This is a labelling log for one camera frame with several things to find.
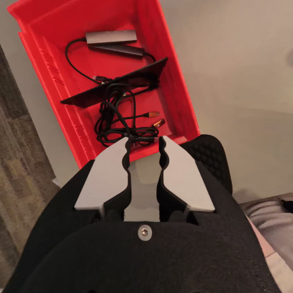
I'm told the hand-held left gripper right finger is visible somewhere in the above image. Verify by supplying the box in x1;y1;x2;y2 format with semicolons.
157;135;216;213

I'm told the dark grey usb hub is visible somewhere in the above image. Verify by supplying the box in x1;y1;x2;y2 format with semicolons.
88;44;145;60

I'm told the black bin divider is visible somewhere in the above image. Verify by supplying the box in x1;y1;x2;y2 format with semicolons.
61;57;168;108

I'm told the light grey usb hub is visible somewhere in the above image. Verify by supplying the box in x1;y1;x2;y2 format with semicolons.
85;29;138;44

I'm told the red plastic bin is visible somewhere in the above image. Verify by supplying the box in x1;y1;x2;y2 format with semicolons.
7;0;201;170

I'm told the black cable with orange plug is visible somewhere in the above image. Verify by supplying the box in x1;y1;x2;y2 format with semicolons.
95;119;166;147
98;88;160;138
127;135;160;147

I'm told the person's light grey clothing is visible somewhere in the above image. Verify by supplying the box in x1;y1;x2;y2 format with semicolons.
238;192;293;293

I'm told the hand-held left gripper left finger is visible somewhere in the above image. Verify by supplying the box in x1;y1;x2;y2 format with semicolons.
74;136;132;213

